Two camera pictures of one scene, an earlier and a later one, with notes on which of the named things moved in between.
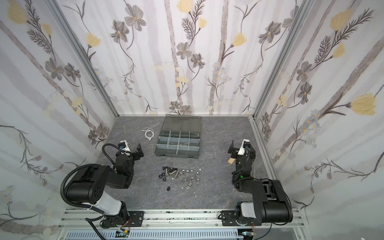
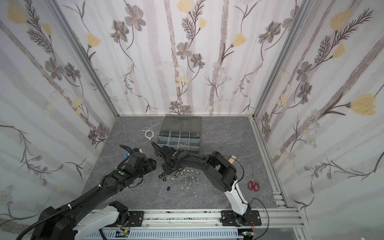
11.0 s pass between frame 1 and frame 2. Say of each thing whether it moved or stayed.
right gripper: moved
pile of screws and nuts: stayed
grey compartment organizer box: stayed
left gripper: moved
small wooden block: stayed
